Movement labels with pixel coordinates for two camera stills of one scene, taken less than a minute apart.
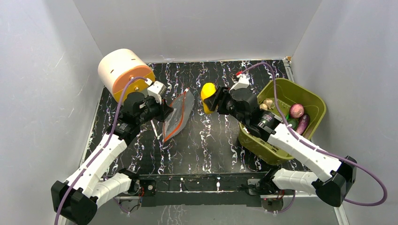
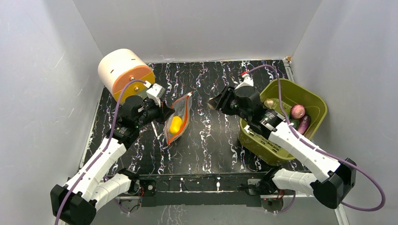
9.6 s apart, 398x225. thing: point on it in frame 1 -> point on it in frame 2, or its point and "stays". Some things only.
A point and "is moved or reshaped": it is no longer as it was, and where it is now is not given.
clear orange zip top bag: x=182 y=106 is moved or reshaped
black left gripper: x=164 y=109 stays
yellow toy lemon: x=207 y=90 -> x=176 y=125
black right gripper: x=223 y=101 stays
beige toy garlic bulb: x=268 y=102 stays
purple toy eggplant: x=303 y=123 stays
